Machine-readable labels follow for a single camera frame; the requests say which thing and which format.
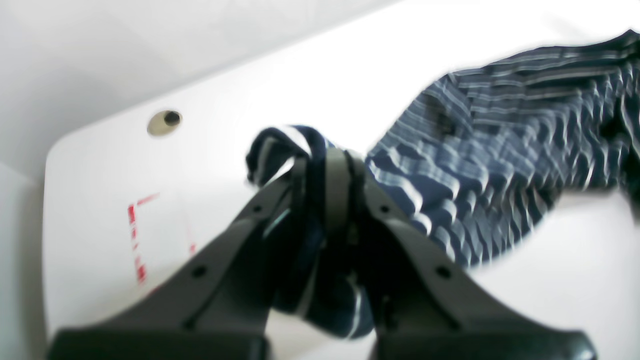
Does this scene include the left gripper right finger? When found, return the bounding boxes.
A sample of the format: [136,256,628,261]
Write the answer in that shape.
[325,148,598,360]

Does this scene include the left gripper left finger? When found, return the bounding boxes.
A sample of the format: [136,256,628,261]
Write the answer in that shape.
[47,156,307,360]

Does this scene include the black white striped t-shirt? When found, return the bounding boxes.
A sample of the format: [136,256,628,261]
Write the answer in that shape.
[245,29,640,340]

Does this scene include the red tape rectangle marking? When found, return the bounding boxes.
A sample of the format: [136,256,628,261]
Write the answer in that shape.
[127,191,198,293]

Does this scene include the right table cable grommet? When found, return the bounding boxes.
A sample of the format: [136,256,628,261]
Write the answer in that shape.
[146,109,183,137]

